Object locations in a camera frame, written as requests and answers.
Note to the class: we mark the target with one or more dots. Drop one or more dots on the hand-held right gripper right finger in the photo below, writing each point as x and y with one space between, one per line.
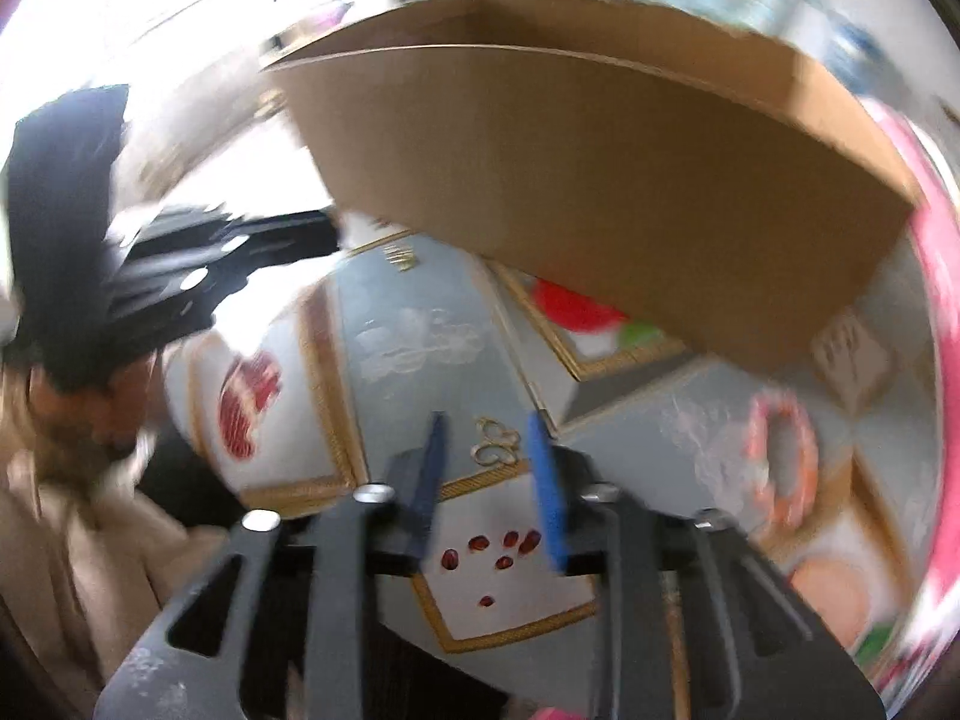
547 495

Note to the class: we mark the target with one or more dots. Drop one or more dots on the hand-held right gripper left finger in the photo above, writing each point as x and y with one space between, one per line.
429 480

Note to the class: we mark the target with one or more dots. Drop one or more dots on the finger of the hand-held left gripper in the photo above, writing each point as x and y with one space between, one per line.
285 223
195 281

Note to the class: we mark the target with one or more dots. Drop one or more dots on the gold hoop earrings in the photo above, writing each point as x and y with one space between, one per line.
480 452

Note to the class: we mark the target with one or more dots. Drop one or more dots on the brown cardboard box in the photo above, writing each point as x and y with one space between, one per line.
600 187

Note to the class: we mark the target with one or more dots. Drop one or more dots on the person's left hand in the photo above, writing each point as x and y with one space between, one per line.
82 420

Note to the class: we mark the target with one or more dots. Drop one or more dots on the fruit print tablecloth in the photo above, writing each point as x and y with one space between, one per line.
420 390

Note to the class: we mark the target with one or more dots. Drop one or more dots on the small ribbed metal clip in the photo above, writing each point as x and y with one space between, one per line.
401 256

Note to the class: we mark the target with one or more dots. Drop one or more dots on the pink floral blanket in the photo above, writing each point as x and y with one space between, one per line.
941 300

